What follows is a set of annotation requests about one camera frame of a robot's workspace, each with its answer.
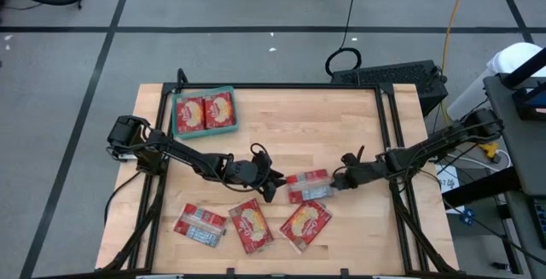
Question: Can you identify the teal plastic basket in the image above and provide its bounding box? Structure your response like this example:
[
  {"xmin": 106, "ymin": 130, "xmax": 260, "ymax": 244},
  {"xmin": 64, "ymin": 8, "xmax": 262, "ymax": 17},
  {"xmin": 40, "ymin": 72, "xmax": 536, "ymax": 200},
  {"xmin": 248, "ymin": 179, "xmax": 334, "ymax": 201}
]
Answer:
[{"xmin": 171, "ymin": 84, "xmax": 240, "ymax": 140}]

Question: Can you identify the black hanging power cable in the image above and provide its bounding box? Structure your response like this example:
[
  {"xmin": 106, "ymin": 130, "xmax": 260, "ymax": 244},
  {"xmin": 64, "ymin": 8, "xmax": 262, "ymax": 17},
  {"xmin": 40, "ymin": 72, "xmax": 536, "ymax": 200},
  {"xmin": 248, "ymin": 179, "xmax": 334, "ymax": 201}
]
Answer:
[{"xmin": 325, "ymin": 0, "xmax": 363, "ymax": 78}]

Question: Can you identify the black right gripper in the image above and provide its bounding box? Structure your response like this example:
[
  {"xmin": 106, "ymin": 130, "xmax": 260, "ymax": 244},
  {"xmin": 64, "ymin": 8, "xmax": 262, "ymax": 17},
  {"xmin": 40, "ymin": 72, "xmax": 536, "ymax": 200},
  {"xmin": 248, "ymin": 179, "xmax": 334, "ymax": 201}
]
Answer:
[{"xmin": 330, "ymin": 153, "xmax": 387, "ymax": 191}]

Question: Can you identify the yellow power plug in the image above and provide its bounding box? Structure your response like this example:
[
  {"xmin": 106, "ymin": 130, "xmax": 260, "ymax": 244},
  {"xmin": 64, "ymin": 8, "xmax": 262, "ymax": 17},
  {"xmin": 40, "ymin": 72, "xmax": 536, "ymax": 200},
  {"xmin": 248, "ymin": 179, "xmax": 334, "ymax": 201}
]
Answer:
[{"xmin": 478, "ymin": 142, "xmax": 500, "ymax": 160}]

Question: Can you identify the black floor cable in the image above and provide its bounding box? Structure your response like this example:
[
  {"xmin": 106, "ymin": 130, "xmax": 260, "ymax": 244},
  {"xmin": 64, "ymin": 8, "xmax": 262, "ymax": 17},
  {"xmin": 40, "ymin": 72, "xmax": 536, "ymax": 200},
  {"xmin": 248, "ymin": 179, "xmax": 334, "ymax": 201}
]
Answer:
[{"xmin": 103, "ymin": 168, "xmax": 144, "ymax": 227}]

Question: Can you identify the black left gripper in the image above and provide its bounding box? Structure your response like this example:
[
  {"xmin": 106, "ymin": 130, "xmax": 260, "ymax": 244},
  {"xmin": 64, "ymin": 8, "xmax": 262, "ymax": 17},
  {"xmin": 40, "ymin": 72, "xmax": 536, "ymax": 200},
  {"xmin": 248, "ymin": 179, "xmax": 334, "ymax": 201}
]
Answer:
[{"xmin": 225, "ymin": 153, "xmax": 288, "ymax": 204}]

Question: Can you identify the red microwave popcorn bag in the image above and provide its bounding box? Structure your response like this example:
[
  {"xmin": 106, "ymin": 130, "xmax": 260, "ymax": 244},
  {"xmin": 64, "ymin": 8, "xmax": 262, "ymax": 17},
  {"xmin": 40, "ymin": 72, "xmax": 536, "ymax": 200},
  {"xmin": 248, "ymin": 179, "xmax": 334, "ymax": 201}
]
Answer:
[
  {"xmin": 279, "ymin": 200, "xmax": 334, "ymax": 255},
  {"xmin": 203, "ymin": 91, "xmax": 237, "ymax": 130},
  {"xmin": 172, "ymin": 202, "xmax": 229, "ymax": 249},
  {"xmin": 175, "ymin": 96, "xmax": 206, "ymax": 135},
  {"xmin": 285, "ymin": 168, "xmax": 336, "ymax": 206},
  {"xmin": 227, "ymin": 196, "xmax": 276, "ymax": 255}
]

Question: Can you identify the white round bin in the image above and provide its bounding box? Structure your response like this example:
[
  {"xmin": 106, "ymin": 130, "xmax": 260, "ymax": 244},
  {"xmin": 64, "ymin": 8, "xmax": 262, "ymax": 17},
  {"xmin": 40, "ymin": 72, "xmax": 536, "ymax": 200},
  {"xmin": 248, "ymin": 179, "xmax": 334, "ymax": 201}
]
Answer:
[{"xmin": 446, "ymin": 42, "xmax": 546, "ymax": 121}]

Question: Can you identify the black metal table frame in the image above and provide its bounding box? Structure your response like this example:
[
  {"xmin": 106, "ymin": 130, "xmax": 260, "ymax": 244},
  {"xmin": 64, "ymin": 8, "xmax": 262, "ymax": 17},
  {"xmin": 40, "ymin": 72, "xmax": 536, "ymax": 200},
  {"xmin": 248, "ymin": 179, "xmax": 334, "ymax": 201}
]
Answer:
[{"xmin": 96, "ymin": 67, "xmax": 461, "ymax": 279}]

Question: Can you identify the black blue-lit device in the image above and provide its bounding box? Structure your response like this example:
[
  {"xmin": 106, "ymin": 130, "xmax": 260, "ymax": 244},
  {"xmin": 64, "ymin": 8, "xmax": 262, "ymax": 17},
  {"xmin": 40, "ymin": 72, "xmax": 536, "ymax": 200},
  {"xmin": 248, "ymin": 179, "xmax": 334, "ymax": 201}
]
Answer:
[{"xmin": 511, "ymin": 86, "xmax": 546, "ymax": 122}]

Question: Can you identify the white paper sheet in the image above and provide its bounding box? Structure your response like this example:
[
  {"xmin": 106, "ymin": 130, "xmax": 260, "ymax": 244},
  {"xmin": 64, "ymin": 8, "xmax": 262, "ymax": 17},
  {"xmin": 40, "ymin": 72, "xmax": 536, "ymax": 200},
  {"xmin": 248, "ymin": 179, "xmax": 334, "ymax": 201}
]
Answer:
[{"xmin": 434, "ymin": 164, "xmax": 461, "ymax": 215}]

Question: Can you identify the black desk crossbar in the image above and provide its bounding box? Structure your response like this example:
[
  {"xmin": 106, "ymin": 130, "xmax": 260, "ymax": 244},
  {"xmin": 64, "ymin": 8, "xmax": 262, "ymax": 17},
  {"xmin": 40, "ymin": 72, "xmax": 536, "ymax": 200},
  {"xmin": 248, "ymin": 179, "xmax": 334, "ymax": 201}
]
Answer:
[{"xmin": 442, "ymin": 166, "xmax": 522, "ymax": 208}]

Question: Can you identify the yellow extension cable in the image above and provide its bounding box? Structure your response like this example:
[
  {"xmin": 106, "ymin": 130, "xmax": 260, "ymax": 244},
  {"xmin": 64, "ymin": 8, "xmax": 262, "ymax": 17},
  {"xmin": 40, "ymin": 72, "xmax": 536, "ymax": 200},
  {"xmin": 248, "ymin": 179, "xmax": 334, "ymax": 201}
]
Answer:
[{"xmin": 439, "ymin": 0, "xmax": 471, "ymax": 75}]

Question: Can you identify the black slanted pole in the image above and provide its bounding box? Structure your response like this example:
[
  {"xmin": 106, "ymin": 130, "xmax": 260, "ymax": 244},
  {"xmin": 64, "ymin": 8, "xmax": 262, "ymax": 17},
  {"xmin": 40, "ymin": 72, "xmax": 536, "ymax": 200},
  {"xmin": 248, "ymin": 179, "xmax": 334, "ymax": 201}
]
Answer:
[{"xmin": 502, "ymin": 47, "xmax": 546, "ymax": 89}]

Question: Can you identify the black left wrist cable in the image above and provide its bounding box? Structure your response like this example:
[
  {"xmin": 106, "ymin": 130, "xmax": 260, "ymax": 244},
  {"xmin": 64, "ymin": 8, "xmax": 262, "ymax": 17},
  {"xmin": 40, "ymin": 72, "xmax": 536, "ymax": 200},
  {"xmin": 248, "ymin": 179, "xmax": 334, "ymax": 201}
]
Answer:
[{"xmin": 248, "ymin": 142, "xmax": 273, "ymax": 171}]

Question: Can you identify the grey desk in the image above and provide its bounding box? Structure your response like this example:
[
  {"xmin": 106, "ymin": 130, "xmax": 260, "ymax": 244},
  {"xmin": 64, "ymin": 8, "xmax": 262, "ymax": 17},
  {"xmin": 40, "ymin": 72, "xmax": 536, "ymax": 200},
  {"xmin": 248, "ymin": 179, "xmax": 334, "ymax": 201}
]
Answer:
[{"xmin": 483, "ymin": 73, "xmax": 546, "ymax": 198}]

